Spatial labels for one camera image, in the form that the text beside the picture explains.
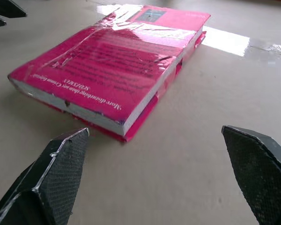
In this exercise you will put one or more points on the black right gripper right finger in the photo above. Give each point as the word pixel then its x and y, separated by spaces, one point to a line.
pixel 260 173

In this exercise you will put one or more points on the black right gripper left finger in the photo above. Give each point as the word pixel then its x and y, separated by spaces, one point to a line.
pixel 49 182

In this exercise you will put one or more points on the pink paperback book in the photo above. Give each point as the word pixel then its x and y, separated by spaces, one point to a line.
pixel 112 70

